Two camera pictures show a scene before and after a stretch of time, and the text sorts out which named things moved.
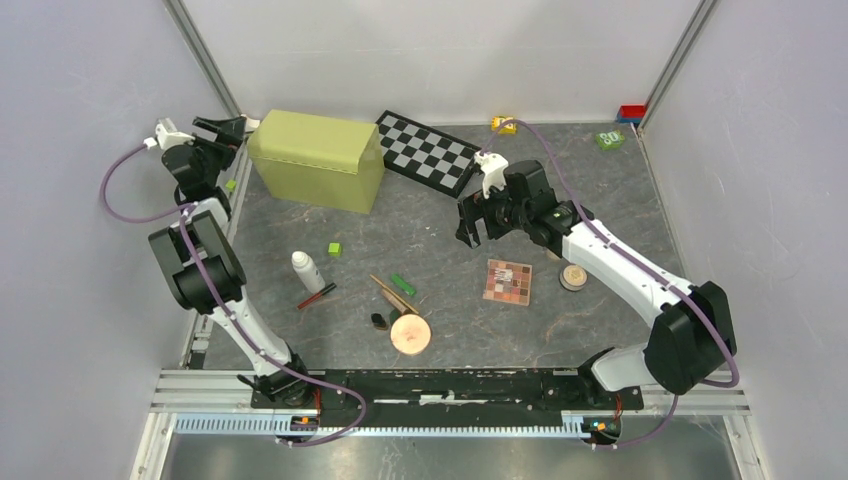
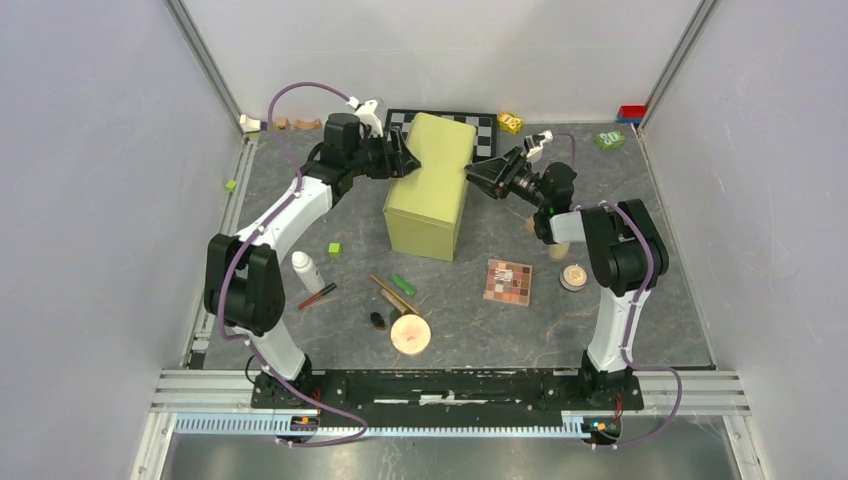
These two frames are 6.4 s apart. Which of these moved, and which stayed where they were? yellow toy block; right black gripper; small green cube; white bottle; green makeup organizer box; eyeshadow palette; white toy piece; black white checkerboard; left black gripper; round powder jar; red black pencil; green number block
Moved: black white checkerboard; green makeup organizer box; left black gripper; right black gripper
Stayed: white toy piece; yellow toy block; red black pencil; round powder jar; eyeshadow palette; small green cube; white bottle; green number block
